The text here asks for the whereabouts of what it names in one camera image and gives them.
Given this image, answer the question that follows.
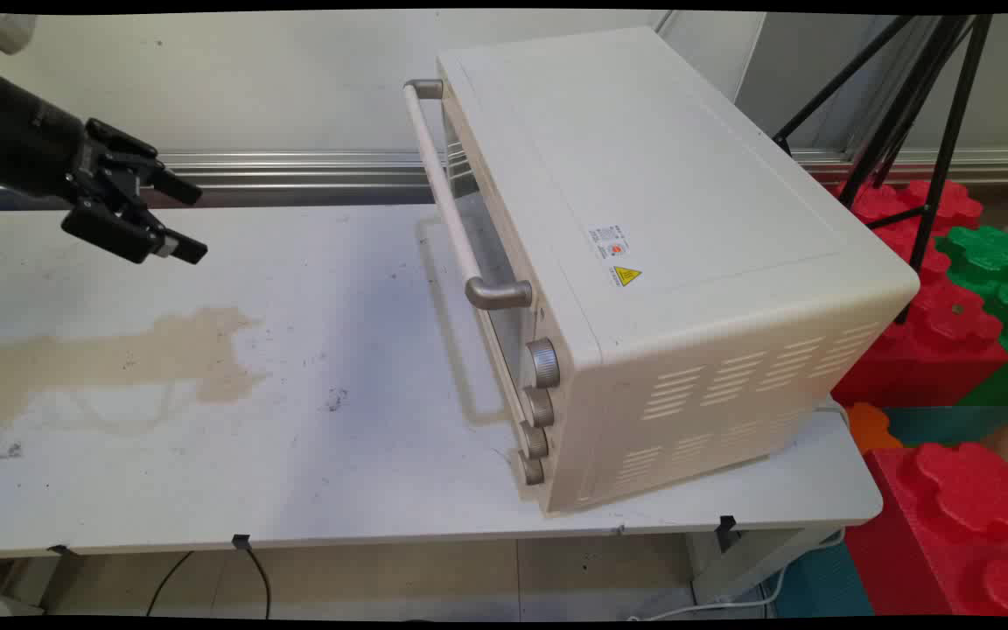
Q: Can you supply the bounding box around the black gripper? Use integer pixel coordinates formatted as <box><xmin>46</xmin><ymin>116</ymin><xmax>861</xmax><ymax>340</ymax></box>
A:
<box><xmin>0</xmin><ymin>70</ymin><xmax>208</xmax><ymax>266</ymax></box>

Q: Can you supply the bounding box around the glass oven door with handle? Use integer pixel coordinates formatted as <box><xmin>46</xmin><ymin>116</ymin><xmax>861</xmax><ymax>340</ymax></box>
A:
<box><xmin>403</xmin><ymin>79</ymin><xmax>534</xmax><ymax>431</ymax></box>

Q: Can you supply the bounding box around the large silver oven knob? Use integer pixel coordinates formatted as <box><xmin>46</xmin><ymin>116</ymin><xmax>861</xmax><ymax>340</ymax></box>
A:
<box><xmin>524</xmin><ymin>339</ymin><xmax>561</xmax><ymax>389</ymax></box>

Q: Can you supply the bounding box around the white label sticker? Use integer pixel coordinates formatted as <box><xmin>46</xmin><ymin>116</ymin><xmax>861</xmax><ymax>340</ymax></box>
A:
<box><xmin>589</xmin><ymin>225</ymin><xmax>630</xmax><ymax>260</ymax></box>

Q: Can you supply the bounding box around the cream toaster oven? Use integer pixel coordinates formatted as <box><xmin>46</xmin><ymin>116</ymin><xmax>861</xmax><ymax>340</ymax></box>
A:
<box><xmin>436</xmin><ymin>26</ymin><xmax>921</xmax><ymax>515</ymax></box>

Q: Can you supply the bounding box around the white table leg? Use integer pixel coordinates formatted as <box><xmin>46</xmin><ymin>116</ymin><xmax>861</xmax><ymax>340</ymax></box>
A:
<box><xmin>688</xmin><ymin>523</ymin><xmax>843</xmax><ymax>605</ymax></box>

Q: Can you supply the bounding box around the orange foam block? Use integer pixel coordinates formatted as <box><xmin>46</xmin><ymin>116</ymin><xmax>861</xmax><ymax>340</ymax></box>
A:
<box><xmin>845</xmin><ymin>402</ymin><xmax>904</xmax><ymax>454</ymax></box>

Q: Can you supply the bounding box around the teal foam block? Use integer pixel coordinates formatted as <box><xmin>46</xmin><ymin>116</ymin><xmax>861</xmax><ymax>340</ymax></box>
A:
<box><xmin>766</xmin><ymin>542</ymin><xmax>874</xmax><ymax>618</ymax></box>

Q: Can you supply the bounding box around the medium red foam block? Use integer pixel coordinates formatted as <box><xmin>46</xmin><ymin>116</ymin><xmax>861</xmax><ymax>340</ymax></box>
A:
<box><xmin>830</xmin><ymin>280</ymin><xmax>1008</xmax><ymax>409</ymax></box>

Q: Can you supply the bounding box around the small red foam block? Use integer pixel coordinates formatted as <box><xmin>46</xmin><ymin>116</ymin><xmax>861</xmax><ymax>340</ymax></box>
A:
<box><xmin>836</xmin><ymin>179</ymin><xmax>984</xmax><ymax>272</ymax></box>

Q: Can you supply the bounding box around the black tripod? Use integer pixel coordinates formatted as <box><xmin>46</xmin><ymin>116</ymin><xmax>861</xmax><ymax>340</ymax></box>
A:
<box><xmin>771</xmin><ymin>13</ymin><xmax>995</xmax><ymax>325</ymax></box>

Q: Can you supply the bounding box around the teal foam mat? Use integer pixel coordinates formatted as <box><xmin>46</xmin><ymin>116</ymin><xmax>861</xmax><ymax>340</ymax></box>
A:
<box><xmin>885</xmin><ymin>404</ymin><xmax>1008</xmax><ymax>447</ymax></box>

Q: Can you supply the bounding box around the green foam block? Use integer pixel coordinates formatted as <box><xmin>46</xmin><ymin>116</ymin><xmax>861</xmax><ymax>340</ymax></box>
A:
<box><xmin>937</xmin><ymin>226</ymin><xmax>1008</xmax><ymax>408</ymax></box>

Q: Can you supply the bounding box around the large red foam block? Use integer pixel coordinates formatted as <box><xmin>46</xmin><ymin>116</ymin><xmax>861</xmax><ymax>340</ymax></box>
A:
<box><xmin>845</xmin><ymin>442</ymin><xmax>1008</xmax><ymax>618</ymax></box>

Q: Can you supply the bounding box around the aluminium wall rail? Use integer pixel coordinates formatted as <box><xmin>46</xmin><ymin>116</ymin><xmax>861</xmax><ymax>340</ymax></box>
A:
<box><xmin>0</xmin><ymin>147</ymin><xmax>1008</xmax><ymax>189</ymax></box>

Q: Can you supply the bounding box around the black cable under table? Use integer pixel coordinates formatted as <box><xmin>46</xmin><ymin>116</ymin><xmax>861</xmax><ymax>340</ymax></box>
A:
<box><xmin>147</xmin><ymin>547</ymin><xmax>273</xmax><ymax>619</ymax></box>

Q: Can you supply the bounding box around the white power cable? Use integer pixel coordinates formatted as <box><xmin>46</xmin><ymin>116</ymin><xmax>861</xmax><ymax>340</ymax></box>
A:
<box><xmin>626</xmin><ymin>529</ymin><xmax>846</xmax><ymax>621</ymax></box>

